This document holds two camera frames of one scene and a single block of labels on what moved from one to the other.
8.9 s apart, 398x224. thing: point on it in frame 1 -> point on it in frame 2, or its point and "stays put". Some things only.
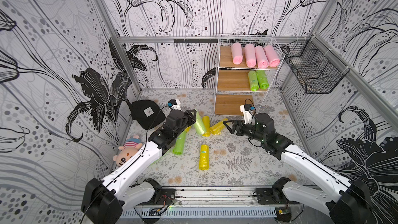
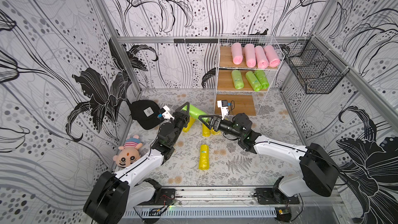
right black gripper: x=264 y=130 -> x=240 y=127
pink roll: x=262 y=60 stays put
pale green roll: x=199 y=125 -> x=237 y=79
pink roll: x=250 y=55 stays put
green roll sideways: x=262 y=79 stays put
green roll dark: x=178 y=148 -> x=196 y=112
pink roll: x=273 y=60 stays put
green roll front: x=253 y=81 stays put
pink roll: x=237 y=56 stays put
